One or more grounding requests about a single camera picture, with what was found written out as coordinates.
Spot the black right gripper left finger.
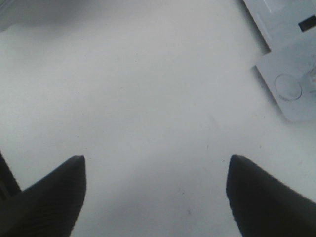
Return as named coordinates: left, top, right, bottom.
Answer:
left=0, top=155, right=86, bottom=237

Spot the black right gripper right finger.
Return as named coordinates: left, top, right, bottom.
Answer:
left=226, top=155, right=316, bottom=237

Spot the round white door button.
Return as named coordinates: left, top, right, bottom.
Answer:
left=275, top=74, right=302, bottom=101

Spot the white microwave oven body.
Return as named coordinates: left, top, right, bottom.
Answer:
left=244, top=0, right=316, bottom=121

